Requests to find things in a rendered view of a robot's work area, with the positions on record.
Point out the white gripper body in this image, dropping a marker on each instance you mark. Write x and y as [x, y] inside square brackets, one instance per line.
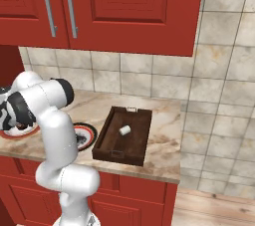
[4, 110]

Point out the white plate with red rim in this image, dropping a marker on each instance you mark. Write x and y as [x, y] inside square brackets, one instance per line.
[13, 133]

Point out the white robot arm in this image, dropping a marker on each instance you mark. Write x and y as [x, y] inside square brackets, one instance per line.
[53, 130]

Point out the reddish dessert piece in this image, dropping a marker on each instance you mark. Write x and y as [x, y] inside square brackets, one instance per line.
[24, 126]

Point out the white plate with black rim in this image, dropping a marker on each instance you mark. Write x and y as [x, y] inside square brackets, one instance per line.
[90, 134]

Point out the red upper cupboard door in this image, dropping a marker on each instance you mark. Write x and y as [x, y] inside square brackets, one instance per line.
[132, 7]
[23, 4]

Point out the red lower cupboard door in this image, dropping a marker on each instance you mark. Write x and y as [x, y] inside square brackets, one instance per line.
[20, 190]
[139, 200]

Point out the red cupboard door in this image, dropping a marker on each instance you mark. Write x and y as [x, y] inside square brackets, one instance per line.
[132, 7]
[23, 4]
[20, 190]
[139, 200]

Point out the dark dessert piece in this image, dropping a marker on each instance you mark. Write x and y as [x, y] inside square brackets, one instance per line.
[81, 140]

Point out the dark wooden tray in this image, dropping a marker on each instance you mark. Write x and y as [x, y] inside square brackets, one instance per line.
[132, 143]

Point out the white marshmallow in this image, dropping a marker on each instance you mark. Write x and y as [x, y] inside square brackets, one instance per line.
[125, 130]

